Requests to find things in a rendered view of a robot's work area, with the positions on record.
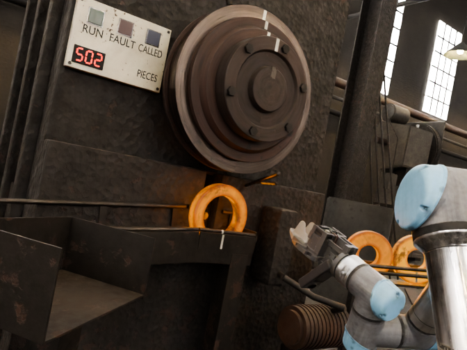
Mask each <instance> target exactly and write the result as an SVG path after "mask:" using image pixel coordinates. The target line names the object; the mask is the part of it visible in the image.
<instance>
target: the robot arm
mask: <svg viewBox="0 0 467 350"><path fill-rule="evenodd" d="M394 212H395V220H396V222H397V223H398V224H399V226H400V227H401V228H403V229H404V230H406V231H411V234H412V239H413V246H414V247H415V248H417V250H419V251H420V252H422V253H423V254H424V255H425V264H426V270H427V279H428V284H427V285H426V286H425V288H424V289H423V291H422V292H421V293H420V295H419V296H418V298H417V299H416V300H415V302H414V303H413V305H412V306H411V307H410V309H409V310H408V311H407V313H406V314H405V315H402V314H400V311H401V310H402V309H403V308H404V305H405V295H404V293H403V292H402V291H401V290H400V289H399V288H398V287H397V286H396V285H394V284H393V282H392V281H390V280H388V279H387V278H385V277H384V276H382V275H381V274H380V273H379V272H377V271H376V270H375V269H373V268H372V267H371V266H370V265H368V264H367V263H366V262H364V261H363V260H362V259H360V257H358V256H356V254H357V251H358V250H359V249H358V248H357V247H356V246H354V245H353V244H352V243H351V242H349V241H348V240H346V236H345V235H343V234H342V233H341V232H339V231H338V230H336V229H335V228H334V227H332V228H330V227H327V226H322V225H319V226H318V225H315V224H314V223H313V222H311V223H309V225H308V226H307V227H306V223H305V222H304V221H301V222H300V223H299V224H298V225H297V227H296V228H295V229H294V228H290V237H291V239H292V242H293V244H294V246H295V247H296V248H297V249H298V250H299V251H301V252H302V253H303V254H304V255H305V256H306V257H307V258H309V259H310V260H312V261H313V262H317V263H318V264H319V265H318V266H317V267H316V268H315V269H313V270H311V271H310V272H309V273H308V274H306V275H304V276H303V277H302V278H300V279H299V284H300V287H301V288H308V289H313V288H315V287H317V286H318V285H319V284H321V283H323V282H325V281H326V280H327V279H329V278H331V277H332V276H333V277H334V278H335V279H336V280H337V281H338V282H339V283H340V284H341V285H342V286H343V287H344V288H346V289H347V290H348V291H349V292H350V293H351V294H353V295H354V297H355V298H354V302H353V305H352V309H351V311H350V315H349V317H348V320H347V324H346V325H345V331H344V334H343V345H344V346H345V348H346V349H347V350H376V348H377V347H383V348H393V349H395V348H396V349H417V350H467V169H461V168H455V167H446V166H445V165H418V166H416V167H414V168H412V169H411V170H410V171H409V172H408V173H407V174H406V175H405V177H404V178H403V179H402V182H401V184H400V186H399V188H398V191H397V194H396V197H395V206H394ZM338 233H339V234H340V235H339V234H338Z"/></svg>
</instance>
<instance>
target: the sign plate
mask: <svg viewBox="0 0 467 350"><path fill-rule="evenodd" d="M90 8H94V9H96V10H99V11H102V12H103V13H104V18H103V23H102V26H98V25H96V24H93V23H90V22H88V17H89V13H90ZM121 19H123V20H125V21H128V22H131V23H133V30H132V34H131V37H129V36H127V35H124V34H121V33H118V29H119V25H120V20H121ZM148 30H151V31H154V32H157V33H160V34H161V36H160V40H159V43H158V47H157V46H154V45H152V44H149V43H146V41H147V34H148ZM170 35H171V30H169V29H167V28H164V27H162V26H159V25H156V24H153V23H151V22H148V21H146V20H143V19H141V18H139V17H136V16H133V15H130V14H128V13H126V12H123V11H121V10H118V9H115V8H112V7H110V6H107V5H105V4H102V3H99V2H97V1H94V0H76V5H75V9H74V15H73V19H72V25H71V29H70V33H69V40H68V43H67V51H66V54H65V61H64V65H63V66H65V67H69V68H72V69H76V70H79V71H82V72H85V73H89V74H93V75H95V76H100V77H102V78H107V79H110V80H112V81H117V82H119V83H123V84H126V85H130V86H133V87H136V88H140V89H143V90H147V91H150V92H154V93H159V92H160V88H161V81H162V77H163V71H164V66H165V60H166V56H167V50H168V46H169V41H170ZM79 47H80V48H83V50H82V49H79ZM77 48H78V49H79V50H78V53H80V54H82V56H83V60H81V56H80V55H78V54H77V53H76V49H77ZM88 50H89V51H92V53H93V54H94V55H93V58H92V53H90V52H88ZM86 51H87V52H88V54H87V55H86ZM98 53H99V54H101V56H100V55H97V54H98ZM102 56H103V58H102V60H101V57H102ZM85 57H87V58H86V62H88V63H90V61H91V59H92V63H90V65H89V64H87V63H85ZM76 59H78V60H81V61H77V60H76ZM96 59H98V60H101V62H100V61H98V60H96ZM95 60H96V63H95V65H99V67H96V66H95V65H94V62H95Z"/></svg>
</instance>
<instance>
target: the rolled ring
mask: <svg viewBox="0 0 467 350"><path fill-rule="evenodd" d="M219 196H225V197H226V198H228V200H230V202H231V205H232V208H233V217H232V220H231V223H230V225H229V226H228V228H227V229H226V231H238V232H242V231H243V229H244V227H245V223H246V220H247V205H246V203H245V199H244V197H243V196H242V194H241V193H240V192H239V191H238V190H237V189H236V188H234V187H232V186H230V185H225V184H221V183H216V184H212V185H209V186H207V187H205V188H204V189H202V190H201V191H200V192H199V193H198V194H197V195H196V197H195V198H194V199H193V201H192V204H191V206H190V210H189V216H188V221H189V226H190V227H198V228H199V227H201V228H205V225H204V212H205V210H206V207H207V205H208V204H209V203H210V202H211V201H212V200H213V199H214V198H216V197H219Z"/></svg>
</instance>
